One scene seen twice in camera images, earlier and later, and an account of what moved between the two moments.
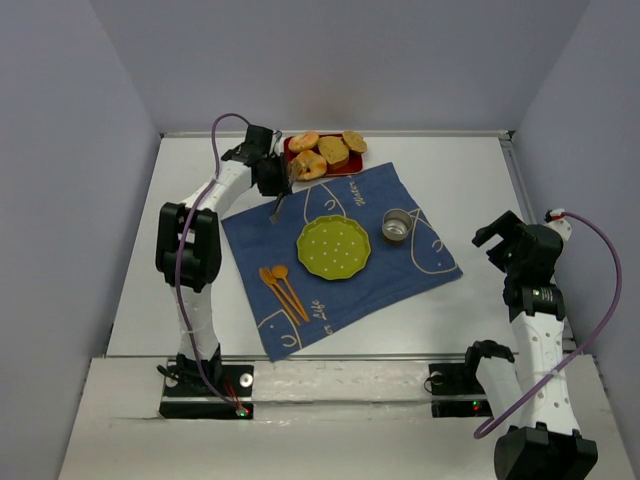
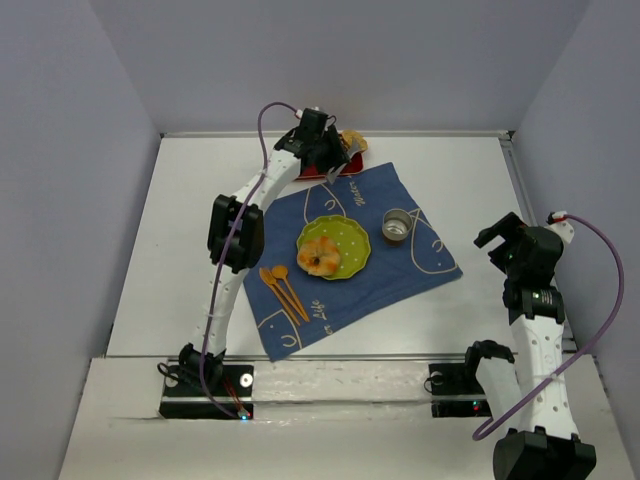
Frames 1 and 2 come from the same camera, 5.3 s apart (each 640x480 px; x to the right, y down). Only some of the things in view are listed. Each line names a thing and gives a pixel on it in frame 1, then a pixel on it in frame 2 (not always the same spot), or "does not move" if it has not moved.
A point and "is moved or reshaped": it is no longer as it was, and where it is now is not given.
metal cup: [396, 223] does not move
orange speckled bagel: [309, 165] is moved or reshaped
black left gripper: [288, 176] to [332, 156]
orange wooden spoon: [281, 272] does not move
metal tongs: [274, 219] to [332, 176]
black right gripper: [500, 238] does not move
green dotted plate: [332, 247] does not move
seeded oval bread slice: [354, 140] does not move
